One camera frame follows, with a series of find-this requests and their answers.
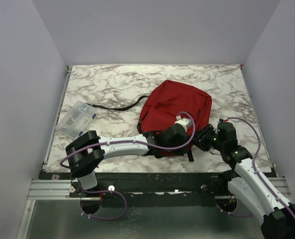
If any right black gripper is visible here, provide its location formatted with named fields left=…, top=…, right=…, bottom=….
left=188, top=123, right=225, bottom=152

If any red backpack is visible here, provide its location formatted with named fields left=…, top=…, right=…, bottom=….
left=137, top=80, right=212, bottom=156

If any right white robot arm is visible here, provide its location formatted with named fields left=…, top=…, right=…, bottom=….
left=193, top=120, right=295, bottom=239

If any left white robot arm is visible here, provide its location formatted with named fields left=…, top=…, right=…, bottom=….
left=66, top=119, right=192, bottom=197

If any clear plastic organizer box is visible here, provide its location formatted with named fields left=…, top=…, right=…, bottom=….
left=56, top=101, right=97, bottom=139

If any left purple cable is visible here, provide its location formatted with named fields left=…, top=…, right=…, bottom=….
left=60, top=111, right=196, bottom=221

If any purple cable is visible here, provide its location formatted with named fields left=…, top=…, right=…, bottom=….
left=219, top=117, right=295, bottom=239
left=60, top=111, right=196, bottom=221

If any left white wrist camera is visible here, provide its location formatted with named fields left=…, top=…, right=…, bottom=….
left=175, top=116, right=192, bottom=131

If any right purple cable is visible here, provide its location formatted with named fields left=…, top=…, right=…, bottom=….
left=219, top=117, right=295, bottom=239

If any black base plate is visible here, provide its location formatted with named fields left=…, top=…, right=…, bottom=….
left=38, top=170, right=241, bottom=212

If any aluminium mounting rail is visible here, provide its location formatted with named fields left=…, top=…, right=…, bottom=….
left=27, top=177, right=292, bottom=200

